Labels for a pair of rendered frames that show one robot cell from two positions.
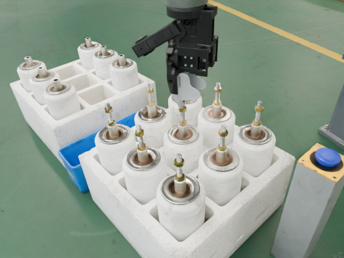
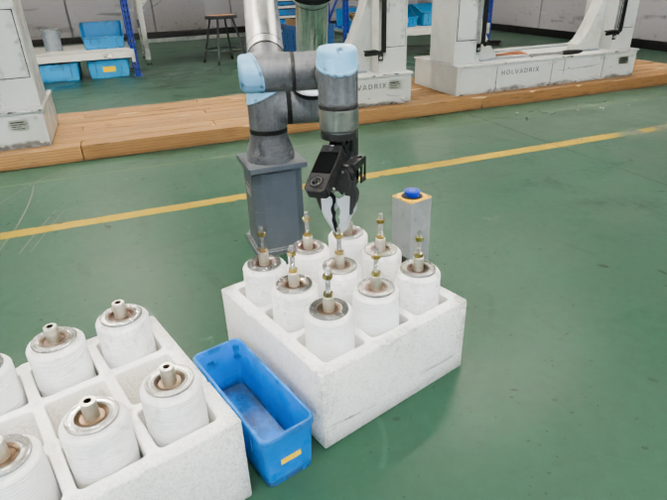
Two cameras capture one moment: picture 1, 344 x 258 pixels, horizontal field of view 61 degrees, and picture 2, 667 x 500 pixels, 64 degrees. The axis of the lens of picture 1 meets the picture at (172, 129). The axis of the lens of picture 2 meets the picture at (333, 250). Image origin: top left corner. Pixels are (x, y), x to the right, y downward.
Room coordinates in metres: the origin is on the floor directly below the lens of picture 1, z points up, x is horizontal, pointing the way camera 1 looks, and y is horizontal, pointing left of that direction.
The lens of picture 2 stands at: (0.50, 0.98, 0.81)
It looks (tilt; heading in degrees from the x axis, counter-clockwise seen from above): 27 degrees down; 273
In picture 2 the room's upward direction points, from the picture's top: 2 degrees counter-clockwise
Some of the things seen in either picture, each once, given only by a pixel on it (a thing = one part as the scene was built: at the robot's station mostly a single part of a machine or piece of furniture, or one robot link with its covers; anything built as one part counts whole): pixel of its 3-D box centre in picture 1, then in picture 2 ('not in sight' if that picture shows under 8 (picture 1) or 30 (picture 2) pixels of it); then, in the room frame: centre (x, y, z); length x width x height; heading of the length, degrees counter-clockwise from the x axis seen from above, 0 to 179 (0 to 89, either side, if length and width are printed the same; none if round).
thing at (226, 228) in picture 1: (184, 180); (340, 326); (0.54, -0.03, 0.09); 0.39 x 0.39 x 0.18; 39
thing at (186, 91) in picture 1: (186, 93); (349, 210); (0.52, -0.03, 0.38); 0.06 x 0.03 x 0.09; 66
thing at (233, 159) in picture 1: (221, 158); (380, 249); (0.45, -0.10, 0.25); 0.08 x 0.08 x 0.01
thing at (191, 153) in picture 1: (184, 162); (340, 301); (0.54, -0.03, 0.16); 0.10 x 0.10 x 0.18
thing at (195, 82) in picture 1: (192, 84); (333, 207); (0.55, -0.05, 0.38); 0.06 x 0.03 x 0.09; 66
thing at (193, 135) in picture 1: (183, 134); (339, 266); (0.54, -0.03, 0.25); 0.08 x 0.08 x 0.01
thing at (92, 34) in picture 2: not in sight; (102, 35); (2.90, -4.42, 0.36); 0.50 x 0.38 x 0.21; 113
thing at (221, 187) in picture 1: (219, 187); (379, 284); (0.45, -0.10, 0.16); 0.10 x 0.10 x 0.18
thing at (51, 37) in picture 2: not in sight; (52, 40); (3.27, -4.17, 0.35); 0.16 x 0.15 x 0.19; 23
